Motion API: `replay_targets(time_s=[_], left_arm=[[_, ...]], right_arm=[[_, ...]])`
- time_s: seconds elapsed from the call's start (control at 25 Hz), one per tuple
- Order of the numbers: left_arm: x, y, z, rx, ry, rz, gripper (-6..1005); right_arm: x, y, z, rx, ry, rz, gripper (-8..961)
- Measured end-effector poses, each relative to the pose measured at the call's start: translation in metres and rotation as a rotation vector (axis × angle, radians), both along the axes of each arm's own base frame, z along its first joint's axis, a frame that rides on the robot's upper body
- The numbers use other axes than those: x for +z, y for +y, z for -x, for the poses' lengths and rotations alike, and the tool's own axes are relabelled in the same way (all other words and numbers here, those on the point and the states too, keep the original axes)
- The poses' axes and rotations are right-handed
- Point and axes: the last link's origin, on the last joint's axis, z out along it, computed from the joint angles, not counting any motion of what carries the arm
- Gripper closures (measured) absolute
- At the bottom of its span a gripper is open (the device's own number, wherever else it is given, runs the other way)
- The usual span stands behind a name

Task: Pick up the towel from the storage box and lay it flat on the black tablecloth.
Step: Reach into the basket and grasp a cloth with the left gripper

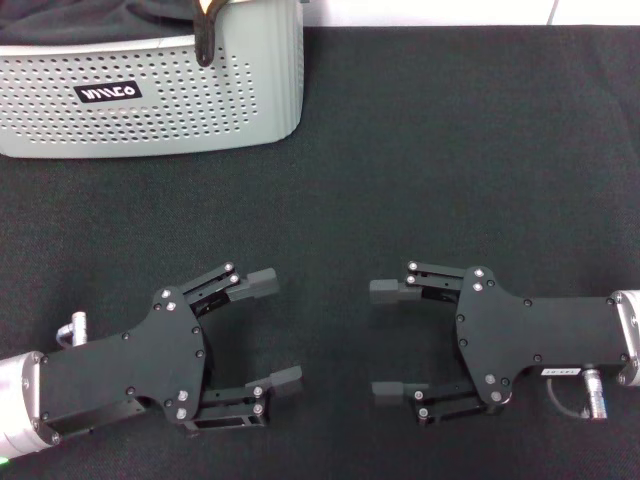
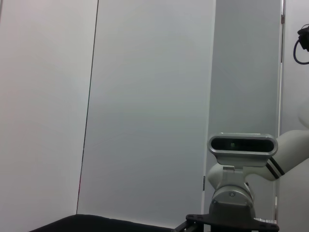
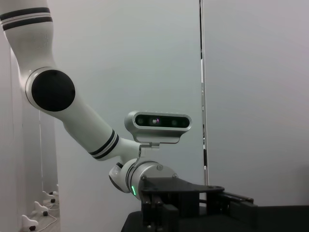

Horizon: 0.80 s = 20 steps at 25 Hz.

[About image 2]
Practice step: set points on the black tablecloth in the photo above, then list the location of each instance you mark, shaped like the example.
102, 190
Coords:
96, 224

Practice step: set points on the grey door panel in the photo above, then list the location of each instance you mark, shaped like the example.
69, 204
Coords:
241, 72

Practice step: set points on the silver robot head camera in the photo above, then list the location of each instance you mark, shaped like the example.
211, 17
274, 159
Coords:
241, 145

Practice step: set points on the black robot chest frame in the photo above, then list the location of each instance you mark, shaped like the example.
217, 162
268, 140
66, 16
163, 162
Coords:
217, 218

